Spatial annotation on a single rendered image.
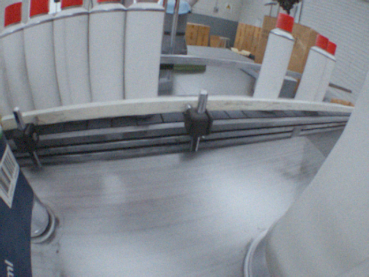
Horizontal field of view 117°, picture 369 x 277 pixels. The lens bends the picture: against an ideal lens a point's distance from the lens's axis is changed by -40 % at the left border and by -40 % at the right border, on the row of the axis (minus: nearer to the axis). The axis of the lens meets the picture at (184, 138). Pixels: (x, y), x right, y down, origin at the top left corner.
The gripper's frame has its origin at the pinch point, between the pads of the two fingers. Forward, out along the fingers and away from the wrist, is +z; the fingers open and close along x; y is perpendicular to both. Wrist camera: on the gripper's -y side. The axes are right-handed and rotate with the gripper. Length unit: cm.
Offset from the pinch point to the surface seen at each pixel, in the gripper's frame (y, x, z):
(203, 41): -269, -34, 116
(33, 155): 114, -15, 39
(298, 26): 47.6, 6.8, -0.2
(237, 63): 84, -1, 21
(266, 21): 35.5, -1.0, 8.2
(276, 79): 84, 6, 17
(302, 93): 75, 16, 14
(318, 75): 76, 14, 8
